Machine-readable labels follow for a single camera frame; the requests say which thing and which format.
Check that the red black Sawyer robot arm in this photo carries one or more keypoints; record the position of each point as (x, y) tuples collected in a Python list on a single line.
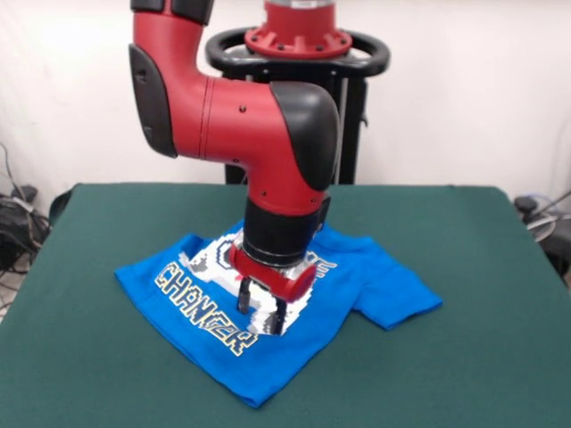
[(232, 120)]

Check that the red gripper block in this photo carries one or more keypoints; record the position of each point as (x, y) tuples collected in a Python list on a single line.
[(276, 278)]

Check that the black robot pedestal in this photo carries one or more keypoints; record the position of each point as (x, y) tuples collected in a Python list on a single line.
[(357, 89)]

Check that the dark green table cloth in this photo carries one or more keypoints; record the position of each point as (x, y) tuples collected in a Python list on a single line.
[(446, 356)]

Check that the blue printed T-shirt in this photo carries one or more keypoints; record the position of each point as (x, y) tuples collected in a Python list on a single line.
[(201, 348)]

